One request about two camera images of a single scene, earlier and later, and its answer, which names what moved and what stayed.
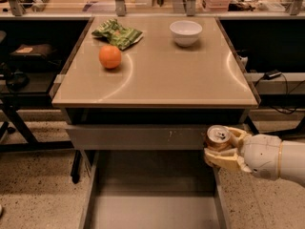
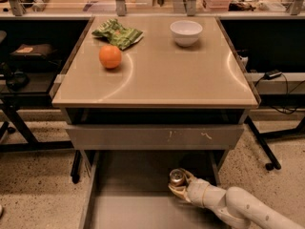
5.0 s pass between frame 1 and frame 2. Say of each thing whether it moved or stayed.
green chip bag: stayed
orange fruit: stayed
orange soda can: moved
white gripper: moved
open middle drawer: stayed
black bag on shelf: stayed
